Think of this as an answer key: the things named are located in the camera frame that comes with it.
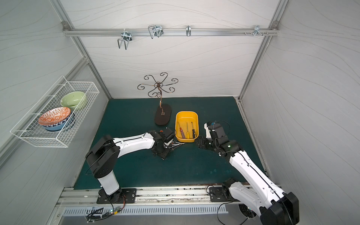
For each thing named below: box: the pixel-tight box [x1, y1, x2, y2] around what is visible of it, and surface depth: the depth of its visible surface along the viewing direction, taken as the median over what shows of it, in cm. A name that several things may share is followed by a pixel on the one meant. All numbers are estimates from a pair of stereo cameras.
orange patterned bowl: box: [38, 106, 72, 126], surface depth 64 cm
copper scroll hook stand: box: [136, 72, 179, 126], surface depth 90 cm
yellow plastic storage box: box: [174, 110, 199, 143], surface depth 106 cm
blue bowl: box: [42, 112, 75, 132], surface depth 59 cm
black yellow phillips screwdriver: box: [191, 121, 197, 139], surface depth 98 cm
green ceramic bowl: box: [60, 90, 86, 111], surface depth 73 cm
